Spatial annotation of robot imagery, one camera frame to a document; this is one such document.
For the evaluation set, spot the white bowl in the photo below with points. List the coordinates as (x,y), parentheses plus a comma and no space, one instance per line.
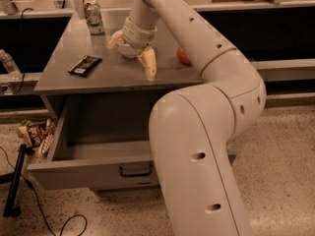
(128,51)

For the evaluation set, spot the red apple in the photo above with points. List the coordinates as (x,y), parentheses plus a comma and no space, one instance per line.
(182,56)

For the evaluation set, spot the green soda can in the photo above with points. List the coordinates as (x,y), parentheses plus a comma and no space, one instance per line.
(93,17)

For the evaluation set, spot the grey metal rail frame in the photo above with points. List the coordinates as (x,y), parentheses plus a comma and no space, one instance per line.
(278,39)

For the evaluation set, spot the snack bags on floor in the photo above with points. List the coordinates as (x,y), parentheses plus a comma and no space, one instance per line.
(38,134)

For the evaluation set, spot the grey drawer cabinet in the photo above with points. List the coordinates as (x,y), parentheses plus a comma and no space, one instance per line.
(115,73)

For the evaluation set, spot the black rxbar chocolate bar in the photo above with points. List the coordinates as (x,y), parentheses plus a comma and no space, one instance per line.
(84,66)

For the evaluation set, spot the clear plastic water bottle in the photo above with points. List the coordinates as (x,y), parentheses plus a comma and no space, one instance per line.
(11,67)

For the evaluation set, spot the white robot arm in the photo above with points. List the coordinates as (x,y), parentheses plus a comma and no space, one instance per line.
(229,100)

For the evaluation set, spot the open grey top drawer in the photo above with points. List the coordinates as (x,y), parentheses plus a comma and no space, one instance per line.
(99,132)

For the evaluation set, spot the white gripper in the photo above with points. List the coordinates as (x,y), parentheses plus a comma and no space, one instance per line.
(137,38)

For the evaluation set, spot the black drawer handle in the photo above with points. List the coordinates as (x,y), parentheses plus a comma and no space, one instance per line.
(145,171)

